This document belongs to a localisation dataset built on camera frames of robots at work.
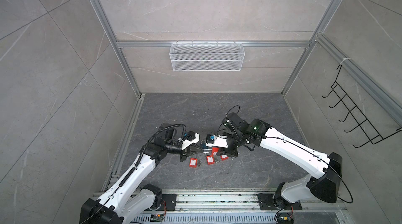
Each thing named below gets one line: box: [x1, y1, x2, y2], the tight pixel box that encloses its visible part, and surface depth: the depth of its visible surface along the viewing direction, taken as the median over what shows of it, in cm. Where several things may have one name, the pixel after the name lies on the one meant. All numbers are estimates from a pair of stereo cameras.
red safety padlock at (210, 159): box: [206, 154, 215, 165], surface depth 87 cm
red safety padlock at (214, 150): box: [211, 147, 219, 155], surface depth 70 cm
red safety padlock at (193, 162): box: [188, 158, 198, 168], surface depth 86 cm
